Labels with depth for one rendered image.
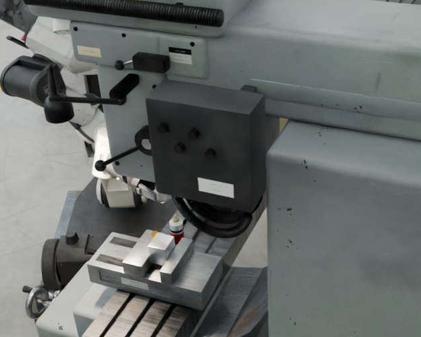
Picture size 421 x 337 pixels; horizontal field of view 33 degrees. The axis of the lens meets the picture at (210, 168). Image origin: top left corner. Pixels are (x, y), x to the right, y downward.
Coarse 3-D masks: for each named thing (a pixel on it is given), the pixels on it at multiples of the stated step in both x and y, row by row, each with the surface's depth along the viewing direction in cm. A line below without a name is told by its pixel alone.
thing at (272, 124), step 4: (268, 116) 163; (272, 116) 166; (268, 120) 164; (272, 120) 167; (276, 120) 170; (268, 124) 165; (272, 124) 168; (276, 124) 171; (268, 128) 165; (272, 128) 168; (276, 128) 171; (268, 132) 166; (272, 132) 169; (276, 132) 172; (268, 136) 166; (272, 136) 169; (276, 136) 172; (268, 140) 167; (272, 140) 170; (268, 144) 168; (268, 148) 168
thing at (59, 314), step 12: (84, 264) 239; (84, 276) 233; (72, 288) 229; (84, 288) 228; (60, 300) 224; (72, 300) 224; (48, 312) 220; (60, 312) 220; (72, 312) 220; (36, 324) 218; (48, 324) 216; (60, 324) 216; (72, 324) 216; (264, 324) 211; (48, 336) 218; (60, 336) 215; (72, 336) 213; (264, 336) 207
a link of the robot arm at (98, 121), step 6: (96, 108) 219; (102, 108) 218; (96, 114) 218; (102, 114) 218; (90, 120) 219; (96, 120) 218; (102, 120) 218; (84, 126) 219; (90, 126) 219; (96, 126) 216; (102, 126) 213; (90, 132) 219; (96, 132) 212
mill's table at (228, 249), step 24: (216, 240) 216; (240, 240) 219; (216, 288) 206; (120, 312) 193; (144, 312) 192; (168, 312) 192; (192, 312) 192; (96, 336) 184; (120, 336) 184; (144, 336) 183; (168, 336) 183
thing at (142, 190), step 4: (140, 184) 184; (136, 188) 184; (140, 188) 184; (144, 188) 182; (136, 192) 185; (140, 192) 184; (144, 192) 183; (148, 192) 182; (152, 192) 181; (144, 196) 184; (148, 196) 182; (152, 196) 181; (156, 196) 181
